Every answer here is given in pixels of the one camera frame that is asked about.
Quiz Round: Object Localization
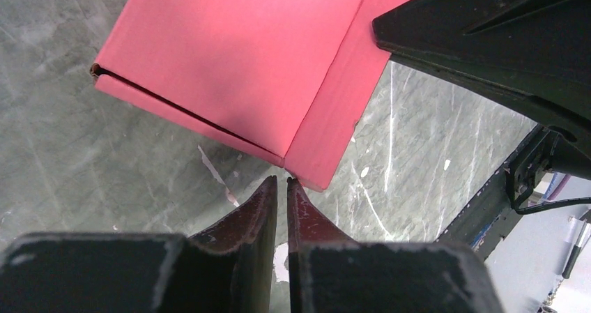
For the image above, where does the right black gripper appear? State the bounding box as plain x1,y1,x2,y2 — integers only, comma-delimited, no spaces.
372,0,590,180

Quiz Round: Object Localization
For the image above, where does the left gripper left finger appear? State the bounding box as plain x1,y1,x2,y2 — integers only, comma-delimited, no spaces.
1,176,277,312

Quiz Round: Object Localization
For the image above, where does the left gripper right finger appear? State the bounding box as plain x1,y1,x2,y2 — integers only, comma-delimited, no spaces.
287,178,502,312

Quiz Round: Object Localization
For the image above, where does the red paper box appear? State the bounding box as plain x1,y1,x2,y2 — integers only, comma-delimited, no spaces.
91,0,409,191

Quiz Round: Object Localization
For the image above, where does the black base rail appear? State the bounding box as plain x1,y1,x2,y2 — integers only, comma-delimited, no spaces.
436,125,562,259

